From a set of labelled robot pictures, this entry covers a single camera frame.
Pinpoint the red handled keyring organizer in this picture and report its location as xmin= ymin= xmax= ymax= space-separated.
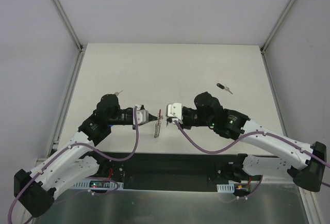
xmin=154 ymin=109 xmax=163 ymax=138

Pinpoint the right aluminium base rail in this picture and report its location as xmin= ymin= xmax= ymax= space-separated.
xmin=261 ymin=175 xmax=294 ymax=184

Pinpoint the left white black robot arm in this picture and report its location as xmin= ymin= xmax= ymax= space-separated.
xmin=7 ymin=93 xmax=158 ymax=222

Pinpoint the aluminium frame post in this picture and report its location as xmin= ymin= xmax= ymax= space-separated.
xmin=260 ymin=0 xmax=298 ymax=55
xmin=51 ymin=0 xmax=84 ymax=52

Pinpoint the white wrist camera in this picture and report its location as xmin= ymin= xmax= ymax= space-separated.
xmin=133 ymin=105 xmax=149 ymax=126
xmin=166 ymin=103 xmax=183 ymax=122

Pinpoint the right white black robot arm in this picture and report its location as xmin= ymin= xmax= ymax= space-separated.
xmin=166 ymin=92 xmax=329 ymax=192

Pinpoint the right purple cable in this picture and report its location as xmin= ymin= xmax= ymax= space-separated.
xmin=175 ymin=120 xmax=330 ymax=204

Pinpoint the left white cable duct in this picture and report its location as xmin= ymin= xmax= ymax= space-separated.
xmin=71 ymin=179 xmax=123 ymax=190

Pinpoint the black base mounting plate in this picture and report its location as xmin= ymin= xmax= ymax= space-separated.
xmin=86 ymin=152 xmax=261 ymax=192

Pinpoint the right aluminium frame post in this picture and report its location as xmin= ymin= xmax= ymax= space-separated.
xmin=260 ymin=0 xmax=298 ymax=55

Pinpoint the left aluminium frame post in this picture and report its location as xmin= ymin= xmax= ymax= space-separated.
xmin=51 ymin=0 xmax=84 ymax=52

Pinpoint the white cable duct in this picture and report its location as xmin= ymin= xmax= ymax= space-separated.
xmin=71 ymin=179 xmax=123 ymax=190
xmin=217 ymin=183 xmax=235 ymax=194

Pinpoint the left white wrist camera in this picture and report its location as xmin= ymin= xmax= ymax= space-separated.
xmin=133 ymin=105 xmax=149 ymax=126

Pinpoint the black tag key right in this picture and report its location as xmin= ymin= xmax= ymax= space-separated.
xmin=216 ymin=83 xmax=233 ymax=94

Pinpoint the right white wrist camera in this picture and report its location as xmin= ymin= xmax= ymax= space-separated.
xmin=166 ymin=103 xmax=183 ymax=122

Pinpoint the right white cable duct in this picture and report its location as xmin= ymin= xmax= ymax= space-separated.
xmin=217 ymin=183 xmax=235 ymax=194

